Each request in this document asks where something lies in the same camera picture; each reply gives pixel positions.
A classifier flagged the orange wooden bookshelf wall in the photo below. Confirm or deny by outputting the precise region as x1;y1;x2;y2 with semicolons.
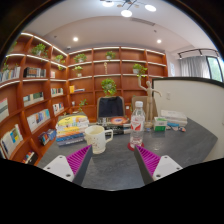
0;33;168;162

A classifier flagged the potted green plant on shelf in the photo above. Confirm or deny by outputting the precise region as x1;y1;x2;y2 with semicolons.
101;78;117;96

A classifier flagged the black office chair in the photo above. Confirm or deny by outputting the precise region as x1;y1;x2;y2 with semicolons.
97;96;125;121

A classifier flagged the stack of white boxes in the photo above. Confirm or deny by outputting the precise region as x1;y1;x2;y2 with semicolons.
161;110;187;126

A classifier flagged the white partition board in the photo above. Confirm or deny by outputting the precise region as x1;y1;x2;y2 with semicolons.
153;77;224;161

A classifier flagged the red round coaster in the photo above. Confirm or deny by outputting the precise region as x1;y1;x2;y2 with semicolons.
127;143;144;151

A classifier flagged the wooden artist mannequin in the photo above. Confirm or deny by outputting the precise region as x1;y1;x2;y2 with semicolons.
138;75;162;128

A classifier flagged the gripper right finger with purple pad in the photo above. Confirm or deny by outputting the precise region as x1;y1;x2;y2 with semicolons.
134;146;182;185

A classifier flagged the white ceramic mug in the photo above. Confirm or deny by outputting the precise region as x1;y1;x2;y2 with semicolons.
84;125;113;154

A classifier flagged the black book with orange disc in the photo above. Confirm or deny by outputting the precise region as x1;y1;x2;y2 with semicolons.
97;116;131;135

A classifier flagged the ceiling chandelier lamp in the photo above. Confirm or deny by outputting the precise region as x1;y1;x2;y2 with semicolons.
100;0;157;18

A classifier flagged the stack of colourful books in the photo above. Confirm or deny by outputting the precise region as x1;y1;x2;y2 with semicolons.
56;114;89;146

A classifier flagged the green and white box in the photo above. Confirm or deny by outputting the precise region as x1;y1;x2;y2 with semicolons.
153;117;167;131

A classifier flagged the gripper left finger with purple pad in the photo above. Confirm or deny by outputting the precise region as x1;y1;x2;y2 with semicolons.
44;145;93;185

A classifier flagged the grey window curtain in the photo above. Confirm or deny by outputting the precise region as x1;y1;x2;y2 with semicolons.
180;56;210;78

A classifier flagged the clear plastic water bottle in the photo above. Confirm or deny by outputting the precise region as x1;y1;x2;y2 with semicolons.
129;101;145;146

